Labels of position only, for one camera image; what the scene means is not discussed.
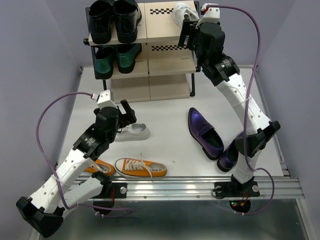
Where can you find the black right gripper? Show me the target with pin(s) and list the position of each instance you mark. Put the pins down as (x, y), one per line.
(188, 29)

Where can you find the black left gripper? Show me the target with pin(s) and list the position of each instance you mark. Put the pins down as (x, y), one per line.
(129, 116)

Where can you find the white sneaker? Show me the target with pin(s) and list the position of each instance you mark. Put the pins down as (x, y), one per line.
(183, 11)
(133, 132)

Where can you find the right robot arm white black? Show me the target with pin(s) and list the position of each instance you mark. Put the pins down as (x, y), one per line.
(258, 129)

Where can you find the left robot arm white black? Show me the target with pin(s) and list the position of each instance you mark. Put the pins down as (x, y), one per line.
(46, 208)

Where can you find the beige black-framed shoe shelf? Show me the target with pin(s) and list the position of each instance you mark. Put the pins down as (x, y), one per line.
(163, 70)

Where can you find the orange sneaker right one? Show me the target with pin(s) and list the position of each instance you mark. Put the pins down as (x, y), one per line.
(138, 168)

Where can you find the orange sneaker one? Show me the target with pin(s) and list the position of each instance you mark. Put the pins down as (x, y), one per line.
(101, 166)
(138, 168)

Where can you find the orange sneaker left one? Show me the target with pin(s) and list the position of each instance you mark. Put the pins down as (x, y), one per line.
(101, 166)

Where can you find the black loafer right one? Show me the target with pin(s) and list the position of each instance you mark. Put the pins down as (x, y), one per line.
(127, 16)

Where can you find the black loafer one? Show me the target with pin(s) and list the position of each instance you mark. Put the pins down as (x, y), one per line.
(127, 16)
(99, 21)

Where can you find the green loafer right one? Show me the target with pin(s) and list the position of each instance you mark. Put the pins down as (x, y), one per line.
(126, 55)

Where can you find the green loafer one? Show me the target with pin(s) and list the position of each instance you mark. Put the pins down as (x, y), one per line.
(104, 62)
(126, 55)

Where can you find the green loafer left one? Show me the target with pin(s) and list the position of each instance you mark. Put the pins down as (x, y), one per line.
(104, 62)

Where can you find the purple loafer left one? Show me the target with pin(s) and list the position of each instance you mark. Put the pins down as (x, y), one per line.
(205, 134)

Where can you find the purple loafer one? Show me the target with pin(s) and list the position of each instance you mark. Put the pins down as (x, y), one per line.
(205, 134)
(229, 157)

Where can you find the black loafer left one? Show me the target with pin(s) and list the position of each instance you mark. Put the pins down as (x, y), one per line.
(99, 21)

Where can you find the purple loafer right one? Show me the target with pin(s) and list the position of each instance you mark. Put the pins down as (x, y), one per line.
(229, 157)

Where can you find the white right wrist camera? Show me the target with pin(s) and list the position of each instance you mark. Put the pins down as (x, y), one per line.
(210, 14)

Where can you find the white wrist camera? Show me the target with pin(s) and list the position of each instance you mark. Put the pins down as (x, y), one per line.
(105, 99)
(210, 14)

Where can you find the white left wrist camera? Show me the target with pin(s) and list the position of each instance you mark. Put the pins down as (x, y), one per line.
(105, 99)

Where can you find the aluminium mounting rail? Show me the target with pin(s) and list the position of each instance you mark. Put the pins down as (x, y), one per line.
(195, 188)

